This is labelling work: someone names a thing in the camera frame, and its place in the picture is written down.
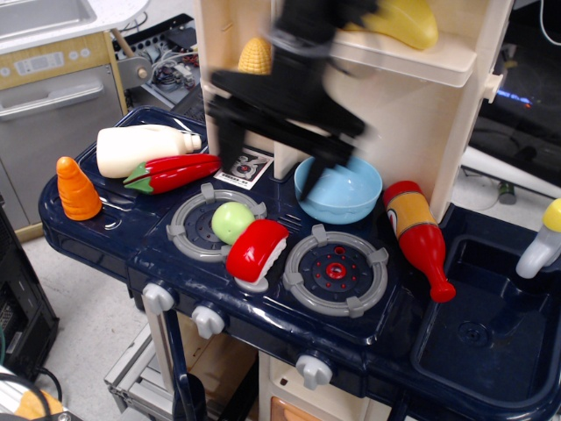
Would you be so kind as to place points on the white toy bottle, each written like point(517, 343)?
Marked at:
point(119, 150)

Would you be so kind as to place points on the red toy chili pepper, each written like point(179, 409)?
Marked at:
point(162, 175)

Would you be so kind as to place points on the cream toy kitchen shelf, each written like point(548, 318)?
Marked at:
point(419, 105)

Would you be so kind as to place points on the grey left stove knob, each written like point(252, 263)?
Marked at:
point(157, 299)

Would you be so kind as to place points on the navy blue toy kitchen counter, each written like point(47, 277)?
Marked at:
point(491, 353)

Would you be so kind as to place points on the grey stove burner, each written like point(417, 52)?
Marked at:
point(190, 227)
point(336, 274)

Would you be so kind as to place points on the grey middle stove knob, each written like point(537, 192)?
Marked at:
point(207, 321)

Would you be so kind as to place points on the aluminium extrusion frame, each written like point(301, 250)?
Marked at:
point(141, 380)

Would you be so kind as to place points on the grey left stove burner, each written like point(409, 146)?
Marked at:
point(190, 227)

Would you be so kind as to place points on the black white sticker label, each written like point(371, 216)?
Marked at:
point(247, 170)

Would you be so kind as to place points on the black computer case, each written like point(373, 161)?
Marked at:
point(29, 325)

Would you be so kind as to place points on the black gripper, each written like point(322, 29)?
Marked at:
point(290, 105)

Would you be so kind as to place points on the red toy sushi piece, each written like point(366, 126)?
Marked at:
point(256, 250)

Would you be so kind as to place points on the grey yellow toy faucet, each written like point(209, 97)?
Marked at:
point(545, 248)

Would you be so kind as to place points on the orange toy carrot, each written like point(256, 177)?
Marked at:
point(79, 198)

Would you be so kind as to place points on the red toy ketchup bottle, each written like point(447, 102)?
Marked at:
point(419, 236)

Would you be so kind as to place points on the black electronics box with wires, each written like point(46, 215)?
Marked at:
point(159, 66)

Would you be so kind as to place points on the light blue plastic bowl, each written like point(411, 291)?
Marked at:
point(342, 195)

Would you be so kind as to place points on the yellow toy banana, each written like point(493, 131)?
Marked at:
point(411, 22)

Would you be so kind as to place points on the yellow toy corn cob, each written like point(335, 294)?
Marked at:
point(256, 57)

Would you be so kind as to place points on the grey right stove burner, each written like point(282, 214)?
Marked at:
point(336, 274)

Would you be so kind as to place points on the grey stove knob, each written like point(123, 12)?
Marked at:
point(207, 321)
point(313, 371)
point(157, 299)

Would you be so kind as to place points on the green toy apple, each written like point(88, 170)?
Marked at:
point(230, 220)

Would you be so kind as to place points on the grey right stove knob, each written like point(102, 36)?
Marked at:
point(313, 371)

